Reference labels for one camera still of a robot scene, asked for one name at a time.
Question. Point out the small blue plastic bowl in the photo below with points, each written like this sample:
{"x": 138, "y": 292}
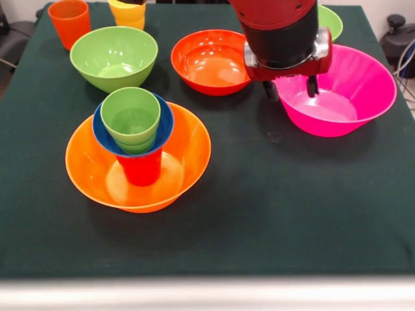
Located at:
{"x": 165, "y": 126}

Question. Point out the orange-red plastic cup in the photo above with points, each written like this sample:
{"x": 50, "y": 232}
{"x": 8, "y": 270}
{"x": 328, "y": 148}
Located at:
{"x": 69, "y": 26}

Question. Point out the large pink plastic bowl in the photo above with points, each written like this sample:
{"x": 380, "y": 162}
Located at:
{"x": 356, "y": 97}

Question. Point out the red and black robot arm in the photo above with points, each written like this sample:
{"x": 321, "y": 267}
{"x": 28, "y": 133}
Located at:
{"x": 279, "y": 32}

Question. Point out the red-orange plastic bowl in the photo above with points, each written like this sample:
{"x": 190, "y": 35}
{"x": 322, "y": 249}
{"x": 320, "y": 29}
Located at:
{"x": 210, "y": 61}

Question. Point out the yellow plastic cup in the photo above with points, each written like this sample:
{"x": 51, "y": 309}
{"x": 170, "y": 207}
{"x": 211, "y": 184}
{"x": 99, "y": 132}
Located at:
{"x": 126, "y": 13}
{"x": 134, "y": 24}

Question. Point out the green plastic cup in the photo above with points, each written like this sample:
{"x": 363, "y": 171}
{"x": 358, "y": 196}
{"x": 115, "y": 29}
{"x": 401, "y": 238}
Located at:
{"x": 129, "y": 113}
{"x": 136, "y": 148}

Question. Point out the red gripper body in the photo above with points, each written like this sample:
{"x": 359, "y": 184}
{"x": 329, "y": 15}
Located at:
{"x": 291, "y": 73}

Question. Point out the red plastic cup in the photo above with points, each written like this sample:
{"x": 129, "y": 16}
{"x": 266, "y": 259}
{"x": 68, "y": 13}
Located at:
{"x": 142, "y": 170}

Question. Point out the green plastic bowl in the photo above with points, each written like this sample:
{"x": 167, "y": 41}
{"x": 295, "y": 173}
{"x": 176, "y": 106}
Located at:
{"x": 332, "y": 21}
{"x": 97, "y": 48}

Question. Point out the dark green table cloth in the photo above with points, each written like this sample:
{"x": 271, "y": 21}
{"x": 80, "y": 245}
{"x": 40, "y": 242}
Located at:
{"x": 291, "y": 210}

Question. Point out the large orange plastic bowl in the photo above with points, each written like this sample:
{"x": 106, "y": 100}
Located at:
{"x": 188, "y": 152}

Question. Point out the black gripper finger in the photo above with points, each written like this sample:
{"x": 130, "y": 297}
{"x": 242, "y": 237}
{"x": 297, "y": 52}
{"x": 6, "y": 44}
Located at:
{"x": 312, "y": 85}
{"x": 271, "y": 91}

